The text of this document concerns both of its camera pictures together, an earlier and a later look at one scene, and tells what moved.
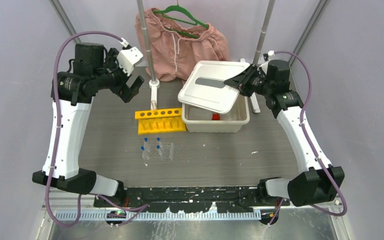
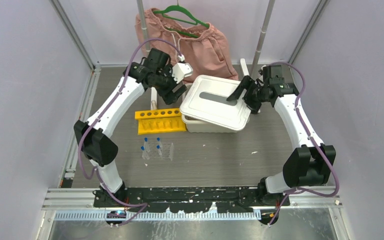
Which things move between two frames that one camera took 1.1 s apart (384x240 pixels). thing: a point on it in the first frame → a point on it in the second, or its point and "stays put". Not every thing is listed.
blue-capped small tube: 158,139 stays put
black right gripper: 241,81 → 249,84
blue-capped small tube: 159,151 stays put
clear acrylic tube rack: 160,150 stays put
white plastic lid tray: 205,87 → 206,100
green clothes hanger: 177,6 stays put
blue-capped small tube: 147,148 stays put
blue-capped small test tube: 143,153 stays put
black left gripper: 112,62 → 172,96
